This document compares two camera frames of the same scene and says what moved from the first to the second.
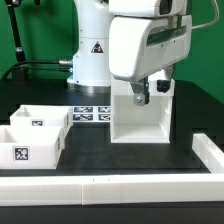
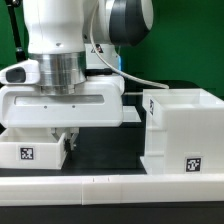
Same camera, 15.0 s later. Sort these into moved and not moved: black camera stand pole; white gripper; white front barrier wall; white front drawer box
Moved: white gripper
Not moved: white front barrier wall; white front drawer box; black camera stand pole
